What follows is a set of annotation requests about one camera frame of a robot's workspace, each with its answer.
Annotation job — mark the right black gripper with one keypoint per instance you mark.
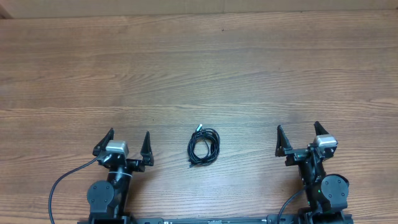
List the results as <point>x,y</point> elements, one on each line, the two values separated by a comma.
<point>296,155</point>

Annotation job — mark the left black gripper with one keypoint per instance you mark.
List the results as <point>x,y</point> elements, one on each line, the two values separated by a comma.
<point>145,151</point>

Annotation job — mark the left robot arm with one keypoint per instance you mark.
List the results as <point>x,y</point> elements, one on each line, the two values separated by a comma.
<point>108,198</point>

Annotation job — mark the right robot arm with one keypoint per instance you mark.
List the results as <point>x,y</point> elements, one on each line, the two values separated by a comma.
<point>326,193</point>

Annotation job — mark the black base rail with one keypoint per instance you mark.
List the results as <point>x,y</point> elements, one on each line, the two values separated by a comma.
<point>269,219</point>

